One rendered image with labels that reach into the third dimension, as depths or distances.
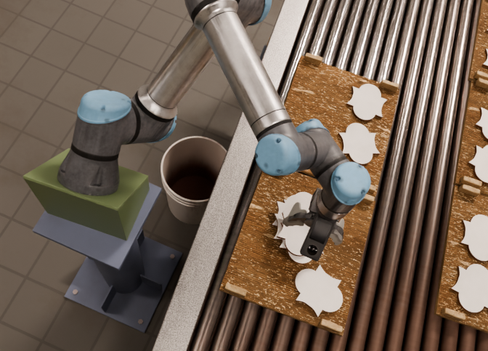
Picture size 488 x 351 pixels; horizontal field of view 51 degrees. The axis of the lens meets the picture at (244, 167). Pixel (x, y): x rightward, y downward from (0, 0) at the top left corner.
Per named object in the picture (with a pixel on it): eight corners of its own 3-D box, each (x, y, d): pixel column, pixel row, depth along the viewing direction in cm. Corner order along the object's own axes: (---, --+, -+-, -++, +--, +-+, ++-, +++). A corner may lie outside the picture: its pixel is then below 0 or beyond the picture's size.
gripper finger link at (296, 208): (289, 206, 131) (315, 204, 124) (282, 227, 129) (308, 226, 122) (281, 200, 130) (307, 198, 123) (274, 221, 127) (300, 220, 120)
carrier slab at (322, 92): (265, 160, 155) (266, 157, 154) (300, 57, 173) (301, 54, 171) (374, 198, 155) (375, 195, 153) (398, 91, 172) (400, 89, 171)
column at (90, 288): (64, 296, 219) (2, 240, 141) (107, 220, 236) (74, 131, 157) (144, 333, 217) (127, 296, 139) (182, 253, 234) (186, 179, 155)
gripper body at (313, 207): (340, 206, 124) (355, 189, 113) (330, 238, 121) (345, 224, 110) (310, 195, 125) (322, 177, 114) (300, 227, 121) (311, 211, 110)
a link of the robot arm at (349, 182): (356, 150, 100) (382, 185, 97) (340, 171, 110) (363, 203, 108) (324, 168, 98) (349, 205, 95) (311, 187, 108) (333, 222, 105)
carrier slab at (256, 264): (218, 290, 137) (219, 289, 136) (265, 162, 155) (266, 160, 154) (340, 336, 136) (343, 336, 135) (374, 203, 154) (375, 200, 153)
